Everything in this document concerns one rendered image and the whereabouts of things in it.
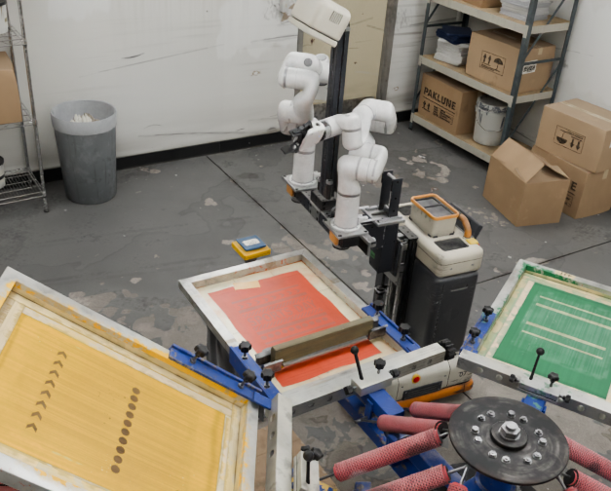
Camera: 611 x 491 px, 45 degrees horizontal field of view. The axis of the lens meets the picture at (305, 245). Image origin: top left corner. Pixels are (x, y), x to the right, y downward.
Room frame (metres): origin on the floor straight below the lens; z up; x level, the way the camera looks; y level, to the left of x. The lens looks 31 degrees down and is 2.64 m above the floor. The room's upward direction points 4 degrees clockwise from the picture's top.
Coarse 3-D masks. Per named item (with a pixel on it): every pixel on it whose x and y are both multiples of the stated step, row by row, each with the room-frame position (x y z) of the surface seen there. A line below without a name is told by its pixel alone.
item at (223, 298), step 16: (224, 288) 2.45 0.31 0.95; (256, 288) 2.46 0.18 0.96; (224, 304) 2.34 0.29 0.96; (240, 320) 2.25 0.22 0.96; (256, 336) 2.15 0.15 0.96; (256, 352) 2.07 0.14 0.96; (288, 368) 1.99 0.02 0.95; (304, 368) 2.00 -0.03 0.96; (320, 368) 2.00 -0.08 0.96; (288, 384) 1.91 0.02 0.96
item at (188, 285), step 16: (272, 256) 2.66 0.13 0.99; (288, 256) 2.67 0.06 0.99; (304, 256) 2.68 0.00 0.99; (224, 272) 2.51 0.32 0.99; (240, 272) 2.54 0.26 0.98; (256, 272) 2.58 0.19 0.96; (320, 272) 2.57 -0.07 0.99; (192, 288) 2.38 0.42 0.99; (336, 288) 2.47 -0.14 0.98; (192, 304) 2.31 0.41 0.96; (208, 304) 2.28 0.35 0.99; (352, 304) 2.37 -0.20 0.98; (208, 320) 2.19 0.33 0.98; (224, 336) 2.10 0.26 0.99; (384, 336) 2.19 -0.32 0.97; (400, 352) 2.08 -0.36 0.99; (352, 368) 1.97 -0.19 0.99
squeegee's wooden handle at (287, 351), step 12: (348, 324) 2.13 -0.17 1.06; (360, 324) 2.14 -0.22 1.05; (372, 324) 2.17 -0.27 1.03; (312, 336) 2.04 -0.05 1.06; (324, 336) 2.06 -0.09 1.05; (336, 336) 2.09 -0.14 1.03; (348, 336) 2.11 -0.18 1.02; (360, 336) 2.14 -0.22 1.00; (276, 348) 1.96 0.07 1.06; (288, 348) 1.98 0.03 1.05; (300, 348) 2.01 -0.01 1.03; (312, 348) 2.03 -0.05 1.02; (324, 348) 2.06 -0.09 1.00; (288, 360) 1.98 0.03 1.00
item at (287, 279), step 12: (276, 276) 2.57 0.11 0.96; (288, 276) 2.57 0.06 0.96; (300, 276) 2.58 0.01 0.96; (264, 288) 2.47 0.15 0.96; (276, 288) 2.47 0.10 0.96; (312, 288) 2.49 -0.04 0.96; (324, 300) 2.42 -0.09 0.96; (336, 312) 2.34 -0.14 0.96; (336, 324) 2.26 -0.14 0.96; (348, 348) 2.13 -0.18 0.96; (360, 348) 2.13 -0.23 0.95; (372, 348) 2.14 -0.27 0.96; (336, 360) 2.05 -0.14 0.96; (348, 360) 2.06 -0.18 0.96
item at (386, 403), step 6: (378, 390) 1.82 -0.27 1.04; (384, 390) 1.82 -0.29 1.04; (366, 396) 1.80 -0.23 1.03; (372, 396) 1.79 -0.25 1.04; (378, 396) 1.79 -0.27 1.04; (384, 396) 1.79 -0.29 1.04; (390, 396) 1.79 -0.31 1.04; (372, 402) 1.77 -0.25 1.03; (378, 402) 1.76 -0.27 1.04; (384, 402) 1.76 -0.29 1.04; (390, 402) 1.76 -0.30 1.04; (396, 402) 1.76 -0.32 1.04; (378, 408) 1.75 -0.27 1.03; (384, 408) 1.73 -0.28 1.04; (390, 408) 1.73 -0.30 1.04; (396, 408) 1.74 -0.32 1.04; (378, 414) 1.74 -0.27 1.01; (390, 414) 1.71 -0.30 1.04; (396, 414) 1.71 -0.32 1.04; (402, 414) 1.73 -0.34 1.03
